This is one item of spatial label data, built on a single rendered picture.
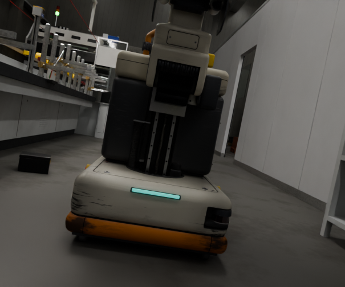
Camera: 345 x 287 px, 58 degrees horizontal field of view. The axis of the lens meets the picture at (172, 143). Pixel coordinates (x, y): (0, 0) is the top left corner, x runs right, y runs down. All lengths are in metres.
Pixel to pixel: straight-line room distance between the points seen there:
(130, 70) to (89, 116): 4.43
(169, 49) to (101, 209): 0.64
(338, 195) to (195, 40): 1.36
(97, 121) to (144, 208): 4.62
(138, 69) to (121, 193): 0.60
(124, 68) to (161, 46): 0.33
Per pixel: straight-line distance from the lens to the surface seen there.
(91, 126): 5.88
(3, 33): 1.85
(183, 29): 1.27
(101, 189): 1.19
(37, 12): 2.84
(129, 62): 1.50
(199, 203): 1.21
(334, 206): 2.18
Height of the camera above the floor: 0.52
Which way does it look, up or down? 4 degrees down
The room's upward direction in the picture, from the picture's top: 11 degrees clockwise
